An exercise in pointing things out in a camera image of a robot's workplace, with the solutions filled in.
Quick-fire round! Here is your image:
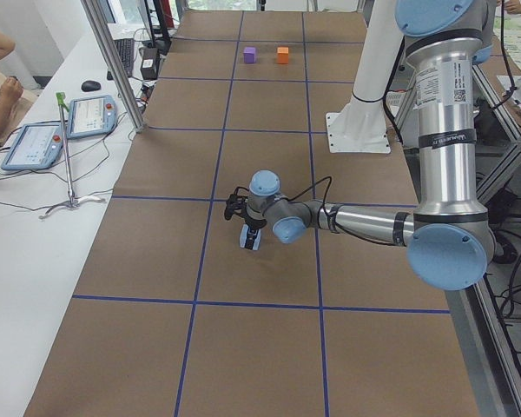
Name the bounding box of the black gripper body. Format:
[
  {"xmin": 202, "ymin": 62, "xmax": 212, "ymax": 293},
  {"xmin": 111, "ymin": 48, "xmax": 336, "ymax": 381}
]
[{"xmin": 242, "ymin": 207, "xmax": 266, "ymax": 227}]

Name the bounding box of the light blue foam block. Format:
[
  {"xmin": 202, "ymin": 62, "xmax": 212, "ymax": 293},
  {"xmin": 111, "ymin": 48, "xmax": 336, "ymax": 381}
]
[{"xmin": 239, "ymin": 224, "xmax": 261, "ymax": 251}]

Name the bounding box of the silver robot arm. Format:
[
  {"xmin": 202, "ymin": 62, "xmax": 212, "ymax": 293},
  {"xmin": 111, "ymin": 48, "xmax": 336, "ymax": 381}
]
[{"xmin": 225, "ymin": 1, "xmax": 496, "ymax": 290}]

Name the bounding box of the purple foam block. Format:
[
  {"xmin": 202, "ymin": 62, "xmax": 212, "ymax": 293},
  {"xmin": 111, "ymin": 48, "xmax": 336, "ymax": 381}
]
[{"xmin": 243, "ymin": 46, "xmax": 257, "ymax": 64}]

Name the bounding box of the orange foam block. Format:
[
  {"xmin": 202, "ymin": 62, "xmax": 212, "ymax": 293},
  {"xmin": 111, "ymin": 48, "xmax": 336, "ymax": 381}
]
[{"xmin": 276, "ymin": 46, "xmax": 289, "ymax": 65}]

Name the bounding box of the far teach pendant tablet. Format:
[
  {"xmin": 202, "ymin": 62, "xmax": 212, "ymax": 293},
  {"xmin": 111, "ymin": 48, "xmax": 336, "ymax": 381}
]
[{"xmin": 67, "ymin": 95, "xmax": 117, "ymax": 139}]

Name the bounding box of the teach pendant tablet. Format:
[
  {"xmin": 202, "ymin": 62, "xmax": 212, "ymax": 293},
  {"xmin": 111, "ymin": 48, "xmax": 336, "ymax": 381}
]
[
  {"xmin": 67, "ymin": 95, "xmax": 117, "ymax": 139},
  {"xmin": 1, "ymin": 122, "xmax": 63, "ymax": 171}
]

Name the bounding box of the black computer mouse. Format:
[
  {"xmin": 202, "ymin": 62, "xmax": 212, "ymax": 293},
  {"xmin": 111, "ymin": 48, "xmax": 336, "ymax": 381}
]
[{"xmin": 81, "ymin": 80, "xmax": 102, "ymax": 92}]

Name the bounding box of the black keyboard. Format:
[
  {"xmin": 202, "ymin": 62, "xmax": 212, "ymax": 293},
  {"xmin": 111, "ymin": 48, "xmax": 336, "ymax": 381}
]
[{"xmin": 114, "ymin": 38, "xmax": 135, "ymax": 77}]

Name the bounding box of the near teach pendant tablet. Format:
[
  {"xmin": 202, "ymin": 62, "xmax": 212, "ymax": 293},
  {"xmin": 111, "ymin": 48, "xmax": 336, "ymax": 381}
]
[{"xmin": 1, "ymin": 122, "xmax": 63, "ymax": 171}]

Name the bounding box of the green tipped grabber stick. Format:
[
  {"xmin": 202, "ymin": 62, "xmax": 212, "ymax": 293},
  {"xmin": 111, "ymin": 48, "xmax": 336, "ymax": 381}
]
[{"xmin": 39, "ymin": 92, "xmax": 106, "ymax": 220}]

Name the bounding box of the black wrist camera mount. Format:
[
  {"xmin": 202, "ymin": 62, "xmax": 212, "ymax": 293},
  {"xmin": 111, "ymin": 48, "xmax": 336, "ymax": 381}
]
[{"xmin": 224, "ymin": 186, "xmax": 248, "ymax": 221}]

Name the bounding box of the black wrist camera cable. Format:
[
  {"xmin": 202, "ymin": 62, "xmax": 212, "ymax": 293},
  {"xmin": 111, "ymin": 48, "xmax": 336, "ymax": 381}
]
[{"xmin": 286, "ymin": 175, "xmax": 344, "ymax": 234}]

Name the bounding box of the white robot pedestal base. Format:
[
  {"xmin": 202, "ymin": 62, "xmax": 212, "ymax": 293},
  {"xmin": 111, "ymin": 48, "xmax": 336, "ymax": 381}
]
[{"xmin": 326, "ymin": 0, "xmax": 403, "ymax": 154}]

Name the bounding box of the aluminium frame post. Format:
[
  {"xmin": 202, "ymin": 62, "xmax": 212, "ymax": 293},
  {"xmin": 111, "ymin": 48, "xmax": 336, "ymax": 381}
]
[{"xmin": 81, "ymin": 0, "xmax": 145, "ymax": 133}]

